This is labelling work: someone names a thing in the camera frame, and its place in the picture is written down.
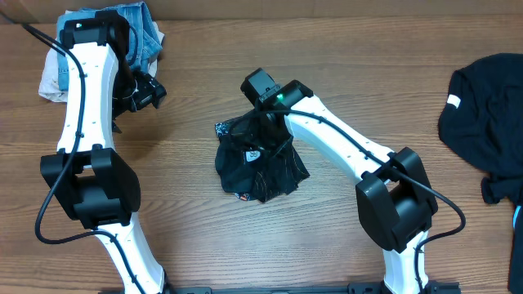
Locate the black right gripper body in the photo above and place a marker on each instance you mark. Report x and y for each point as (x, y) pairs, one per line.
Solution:
(274, 135)

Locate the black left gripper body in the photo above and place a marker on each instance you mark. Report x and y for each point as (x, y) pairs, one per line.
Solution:
(133, 90)

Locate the black patterned sports jersey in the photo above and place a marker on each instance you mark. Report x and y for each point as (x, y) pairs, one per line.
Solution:
(254, 167)

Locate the folded blue denim jeans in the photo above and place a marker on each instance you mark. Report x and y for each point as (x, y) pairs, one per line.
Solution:
(144, 41)

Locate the folded white cloth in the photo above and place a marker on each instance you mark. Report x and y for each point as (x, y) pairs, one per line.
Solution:
(54, 82)

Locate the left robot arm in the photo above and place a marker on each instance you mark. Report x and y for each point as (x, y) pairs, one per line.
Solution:
(90, 181)

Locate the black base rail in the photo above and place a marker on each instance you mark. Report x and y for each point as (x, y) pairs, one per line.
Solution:
(352, 288)

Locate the black garment pile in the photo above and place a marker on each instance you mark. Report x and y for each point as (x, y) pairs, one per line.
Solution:
(482, 123)

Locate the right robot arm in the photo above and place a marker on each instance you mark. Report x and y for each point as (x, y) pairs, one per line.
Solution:
(393, 194)

